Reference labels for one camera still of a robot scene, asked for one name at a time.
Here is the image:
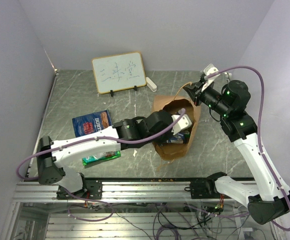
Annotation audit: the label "green snack packet in bag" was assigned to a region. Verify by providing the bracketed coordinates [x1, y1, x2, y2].
[166, 130, 191, 144]

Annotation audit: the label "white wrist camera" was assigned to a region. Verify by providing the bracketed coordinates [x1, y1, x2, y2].
[201, 63, 220, 92]
[172, 114, 192, 136]

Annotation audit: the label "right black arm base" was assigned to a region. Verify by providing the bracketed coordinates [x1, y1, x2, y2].
[184, 179, 221, 199]

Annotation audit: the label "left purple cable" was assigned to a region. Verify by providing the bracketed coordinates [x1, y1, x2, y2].
[15, 107, 187, 201]

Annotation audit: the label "brown paper bag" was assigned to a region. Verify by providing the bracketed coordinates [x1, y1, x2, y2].
[151, 91, 201, 169]

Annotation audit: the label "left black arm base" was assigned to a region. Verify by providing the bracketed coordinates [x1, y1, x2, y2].
[56, 178, 103, 200]

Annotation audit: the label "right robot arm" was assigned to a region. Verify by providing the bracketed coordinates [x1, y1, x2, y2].
[184, 80, 290, 225]

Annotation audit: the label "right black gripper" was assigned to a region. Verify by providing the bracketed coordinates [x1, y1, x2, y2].
[183, 79, 231, 117]

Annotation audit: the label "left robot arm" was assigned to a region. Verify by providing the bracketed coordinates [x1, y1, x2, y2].
[35, 110, 183, 199]

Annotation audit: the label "blue Burts chips bag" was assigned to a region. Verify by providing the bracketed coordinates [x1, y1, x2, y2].
[72, 110, 112, 137]

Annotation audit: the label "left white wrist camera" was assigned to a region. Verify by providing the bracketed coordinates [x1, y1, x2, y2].
[172, 114, 192, 136]

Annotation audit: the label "loose wires under table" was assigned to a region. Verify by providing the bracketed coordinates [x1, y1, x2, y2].
[67, 194, 265, 240]

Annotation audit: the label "small whiteboard yellow frame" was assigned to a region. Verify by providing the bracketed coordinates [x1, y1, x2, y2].
[91, 51, 146, 94]

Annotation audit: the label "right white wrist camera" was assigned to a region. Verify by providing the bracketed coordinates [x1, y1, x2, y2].
[201, 63, 220, 92]

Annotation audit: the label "white eraser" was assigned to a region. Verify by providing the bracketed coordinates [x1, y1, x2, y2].
[145, 77, 157, 92]

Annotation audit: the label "aluminium rail frame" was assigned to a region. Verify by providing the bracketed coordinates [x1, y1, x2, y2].
[7, 178, 285, 240]

